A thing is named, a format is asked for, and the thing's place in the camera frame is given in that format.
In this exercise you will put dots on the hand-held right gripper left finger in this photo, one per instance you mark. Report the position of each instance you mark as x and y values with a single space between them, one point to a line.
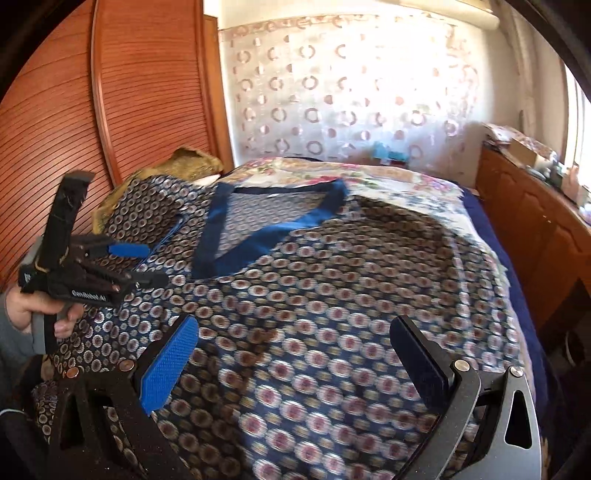
168 364

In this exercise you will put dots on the person's left hand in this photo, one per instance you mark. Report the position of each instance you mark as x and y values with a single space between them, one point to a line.
18 311

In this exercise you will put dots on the wooden headboard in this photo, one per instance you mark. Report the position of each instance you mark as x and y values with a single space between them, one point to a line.
138 92

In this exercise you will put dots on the gold patterned pillow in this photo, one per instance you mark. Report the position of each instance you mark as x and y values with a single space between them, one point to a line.
189 161

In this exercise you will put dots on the window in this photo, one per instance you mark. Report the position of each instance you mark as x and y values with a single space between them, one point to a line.
577 115

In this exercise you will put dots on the sheer circle-print curtain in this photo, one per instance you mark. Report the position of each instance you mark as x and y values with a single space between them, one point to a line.
346 92

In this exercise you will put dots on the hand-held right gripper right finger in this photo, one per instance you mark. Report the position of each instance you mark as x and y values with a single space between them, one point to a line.
420 364

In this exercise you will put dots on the dark cloth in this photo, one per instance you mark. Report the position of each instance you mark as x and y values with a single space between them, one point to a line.
14 438

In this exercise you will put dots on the person's left forearm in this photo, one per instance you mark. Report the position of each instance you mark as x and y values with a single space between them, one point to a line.
11 350

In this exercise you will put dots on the cardboard box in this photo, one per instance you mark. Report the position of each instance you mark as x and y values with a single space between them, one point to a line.
524 150

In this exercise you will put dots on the navy medallion-print garment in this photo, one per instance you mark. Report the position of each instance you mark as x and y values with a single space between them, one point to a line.
300 323

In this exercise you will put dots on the floral paper package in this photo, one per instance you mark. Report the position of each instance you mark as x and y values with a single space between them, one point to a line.
501 134

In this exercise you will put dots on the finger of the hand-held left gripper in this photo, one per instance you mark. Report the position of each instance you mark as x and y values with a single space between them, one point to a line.
138 279
129 250

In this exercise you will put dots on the teal box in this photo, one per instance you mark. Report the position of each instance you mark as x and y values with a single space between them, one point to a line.
383 152

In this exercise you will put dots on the floral bedsheet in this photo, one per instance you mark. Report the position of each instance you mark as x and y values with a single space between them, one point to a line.
392 180

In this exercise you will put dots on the wooden sideboard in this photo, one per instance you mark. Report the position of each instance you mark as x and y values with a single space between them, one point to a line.
531 217

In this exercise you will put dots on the blue blanket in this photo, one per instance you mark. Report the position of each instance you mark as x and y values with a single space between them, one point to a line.
480 217

